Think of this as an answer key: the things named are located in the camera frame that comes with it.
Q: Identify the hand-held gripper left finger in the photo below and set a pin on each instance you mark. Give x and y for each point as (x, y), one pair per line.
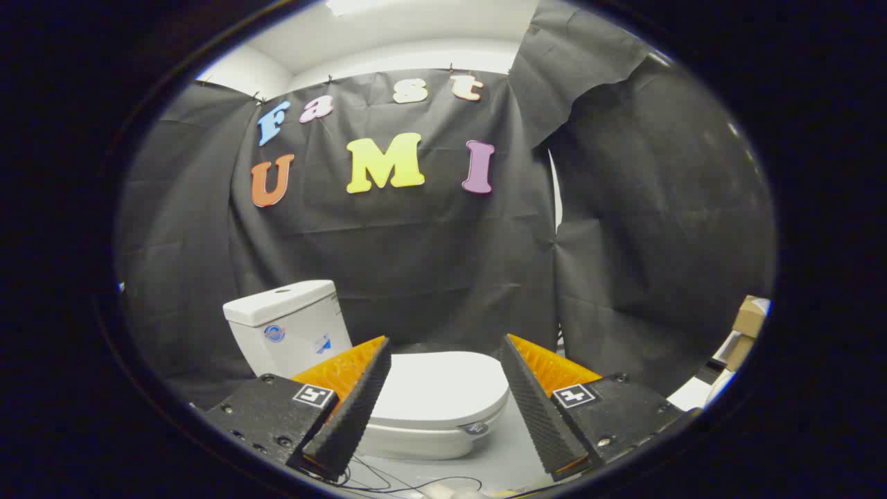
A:
(353, 409)

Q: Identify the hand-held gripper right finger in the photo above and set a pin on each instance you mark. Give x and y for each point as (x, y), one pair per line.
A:
(537, 409)

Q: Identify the white toilet lid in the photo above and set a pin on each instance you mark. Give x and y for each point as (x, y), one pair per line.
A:
(436, 388)

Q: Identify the black backdrop cloth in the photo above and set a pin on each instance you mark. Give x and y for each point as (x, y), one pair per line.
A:
(429, 263)

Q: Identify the brown cardboard box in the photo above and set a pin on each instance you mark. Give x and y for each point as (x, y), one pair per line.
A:
(750, 319)

